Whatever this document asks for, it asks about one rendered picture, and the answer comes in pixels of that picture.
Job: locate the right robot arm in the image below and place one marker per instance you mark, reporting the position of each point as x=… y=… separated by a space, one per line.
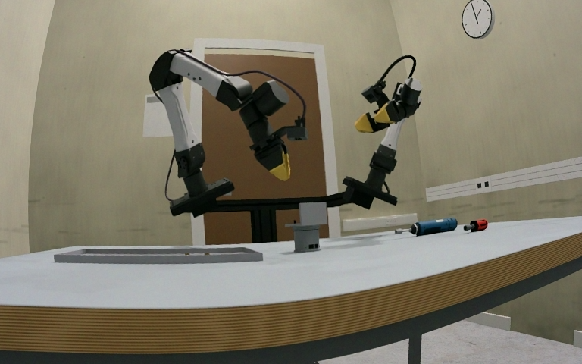
x=234 y=92

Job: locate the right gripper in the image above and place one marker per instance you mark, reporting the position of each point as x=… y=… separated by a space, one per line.
x=273 y=157

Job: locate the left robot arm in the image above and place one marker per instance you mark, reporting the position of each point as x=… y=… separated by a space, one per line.
x=384 y=158

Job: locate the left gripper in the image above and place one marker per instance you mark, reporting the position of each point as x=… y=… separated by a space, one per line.
x=388 y=113

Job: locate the blue cordless screwdriver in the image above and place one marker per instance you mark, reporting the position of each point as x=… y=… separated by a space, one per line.
x=431 y=227

